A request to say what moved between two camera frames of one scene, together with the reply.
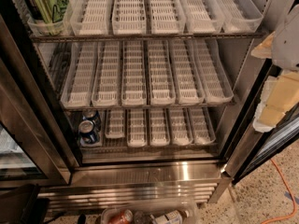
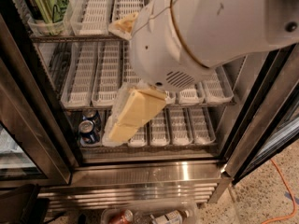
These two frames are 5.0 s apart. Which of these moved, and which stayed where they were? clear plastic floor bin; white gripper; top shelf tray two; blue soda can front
Moved: white gripper
Stayed: clear plastic floor bin; blue soda can front; top shelf tray two
